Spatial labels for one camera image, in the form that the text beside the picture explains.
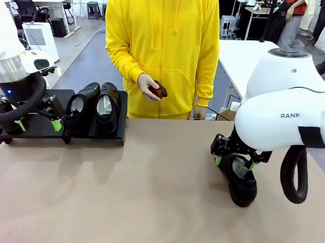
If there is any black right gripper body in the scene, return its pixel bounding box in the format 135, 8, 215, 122
221, 125, 262, 158

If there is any black braided right cable hose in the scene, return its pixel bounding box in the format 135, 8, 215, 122
279, 144, 311, 205

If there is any wood top desk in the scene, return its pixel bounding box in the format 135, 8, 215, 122
242, 5, 280, 42

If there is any large white table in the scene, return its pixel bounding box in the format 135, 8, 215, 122
217, 39, 325, 117

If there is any black wire frame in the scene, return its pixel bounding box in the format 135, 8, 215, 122
205, 93, 243, 122

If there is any mannequin with red shirt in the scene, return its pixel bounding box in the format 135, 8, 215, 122
276, 0, 310, 51

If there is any black hanging garment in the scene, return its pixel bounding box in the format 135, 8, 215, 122
266, 7, 289, 44

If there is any brown cardboard box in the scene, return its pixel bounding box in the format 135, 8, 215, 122
217, 107, 237, 122

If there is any black braided left cable hose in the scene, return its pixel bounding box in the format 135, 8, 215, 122
0, 72, 49, 127

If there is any person's right hand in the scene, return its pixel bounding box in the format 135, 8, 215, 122
136, 73, 161, 103

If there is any brown wooden shoe brush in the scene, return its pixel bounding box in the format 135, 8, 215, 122
147, 79, 170, 101

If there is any grey step stool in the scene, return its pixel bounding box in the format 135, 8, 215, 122
86, 1, 102, 20

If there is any person's left forearm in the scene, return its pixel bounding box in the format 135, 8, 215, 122
196, 55, 220, 108

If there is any person's left hand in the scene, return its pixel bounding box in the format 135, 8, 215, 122
192, 105, 208, 121

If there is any black leather dress shoe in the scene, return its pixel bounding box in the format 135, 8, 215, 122
62, 81, 101, 137
215, 152, 259, 208
94, 82, 122, 136

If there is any person's right forearm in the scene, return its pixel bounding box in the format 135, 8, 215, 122
104, 44, 144, 86

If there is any white air purifier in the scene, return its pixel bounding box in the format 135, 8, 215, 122
20, 20, 61, 64

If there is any person in yellow hoodie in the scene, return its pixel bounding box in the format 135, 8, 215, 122
101, 0, 222, 122

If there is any cream hanging garment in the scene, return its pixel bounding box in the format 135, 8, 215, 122
299, 0, 322, 31

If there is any white computer case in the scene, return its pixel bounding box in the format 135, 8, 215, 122
220, 14, 239, 38

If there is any black computer tower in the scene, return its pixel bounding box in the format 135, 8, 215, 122
50, 17, 68, 38

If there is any black pole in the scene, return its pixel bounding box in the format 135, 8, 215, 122
260, 0, 276, 44

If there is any black office chair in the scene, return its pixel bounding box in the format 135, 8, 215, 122
10, 0, 52, 25

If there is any grey storage bin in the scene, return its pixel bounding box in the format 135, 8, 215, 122
287, 39, 306, 51

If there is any black braided cable hose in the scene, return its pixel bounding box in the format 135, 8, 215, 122
0, 72, 49, 127
279, 144, 311, 205

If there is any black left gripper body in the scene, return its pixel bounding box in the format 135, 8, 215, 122
0, 73, 47, 136

